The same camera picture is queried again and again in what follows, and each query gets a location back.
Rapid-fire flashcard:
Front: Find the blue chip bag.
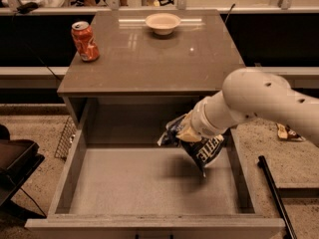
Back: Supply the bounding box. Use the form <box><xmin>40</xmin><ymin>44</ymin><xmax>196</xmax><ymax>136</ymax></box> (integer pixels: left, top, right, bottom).
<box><xmin>158</xmin><ymin>115</ymin><xmax>226</xmax><ymax>177</ymax></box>

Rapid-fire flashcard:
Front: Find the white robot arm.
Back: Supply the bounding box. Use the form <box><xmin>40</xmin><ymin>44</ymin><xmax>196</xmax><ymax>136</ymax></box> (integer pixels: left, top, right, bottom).
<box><xmin>176</xmin><ymin>68</ymin><xmax>319</xmax><ymax>145</ymax></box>

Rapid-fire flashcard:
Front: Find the grey cabinet with counter top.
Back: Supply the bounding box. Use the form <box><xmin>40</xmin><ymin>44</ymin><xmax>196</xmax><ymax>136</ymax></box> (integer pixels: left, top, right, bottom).
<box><xmin>58</xmin><ymin>10</ymin><xmax>244</xmax><ymax>132</ymax></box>

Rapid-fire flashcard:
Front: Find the open grey top drawer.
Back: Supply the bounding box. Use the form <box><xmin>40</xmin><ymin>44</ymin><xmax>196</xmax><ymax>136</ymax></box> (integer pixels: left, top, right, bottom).
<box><xmin>26</xmin><ymin>100</ymin><xmax>284</xmax><ymax>239</ymax></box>

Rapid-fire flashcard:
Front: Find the brown snack wrapper on floor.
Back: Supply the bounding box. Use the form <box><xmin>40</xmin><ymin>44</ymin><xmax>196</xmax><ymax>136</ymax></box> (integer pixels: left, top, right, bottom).
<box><xmin>276</xmin><ymin>123</ymin><xmax>304</xmax><ymax>141</ymax></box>

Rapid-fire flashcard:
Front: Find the white paper bowl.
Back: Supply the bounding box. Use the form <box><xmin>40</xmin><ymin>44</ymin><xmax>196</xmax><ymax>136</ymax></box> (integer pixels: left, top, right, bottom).
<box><xmin>146</xmin><ymin>13</ymin><xmax>180</xmax><ymax>36</ymax></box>

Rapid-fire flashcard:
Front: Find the black pole on floor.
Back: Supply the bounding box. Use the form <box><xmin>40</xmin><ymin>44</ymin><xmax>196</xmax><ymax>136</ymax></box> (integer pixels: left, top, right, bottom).
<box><xmin>257</xmin><ymin>155</ymin><xmax>297</xmax><ymax>239</ymax></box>

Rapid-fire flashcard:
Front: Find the orange soda can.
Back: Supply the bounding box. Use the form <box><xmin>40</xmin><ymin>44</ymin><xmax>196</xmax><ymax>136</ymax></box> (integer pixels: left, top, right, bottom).
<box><xmin>71</xmin><ymin>21</ymin><xmax>100</xmax><ymax>62</ymax></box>

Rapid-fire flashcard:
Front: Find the black tray stand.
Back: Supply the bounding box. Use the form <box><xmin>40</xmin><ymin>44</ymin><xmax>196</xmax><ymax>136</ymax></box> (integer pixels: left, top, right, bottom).
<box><xmin>0</xmin><ymin>139</ymin><xmax>45</xmax><ymax>206</ymax></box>

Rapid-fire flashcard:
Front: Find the wire mesh basket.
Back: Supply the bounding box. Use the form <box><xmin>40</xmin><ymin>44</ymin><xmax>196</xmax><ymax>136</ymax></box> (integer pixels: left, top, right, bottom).
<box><xmin>55</xmin><ymin>117</ymin><xmax>76</xmax><ymax>161</ymax></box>

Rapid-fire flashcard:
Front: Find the black cable on left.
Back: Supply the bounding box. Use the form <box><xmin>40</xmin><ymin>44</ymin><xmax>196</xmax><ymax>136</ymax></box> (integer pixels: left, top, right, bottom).
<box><xmin>11</xmin><ymin>12</ymin><xmax>63</xmax><ymax>83</ymax></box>

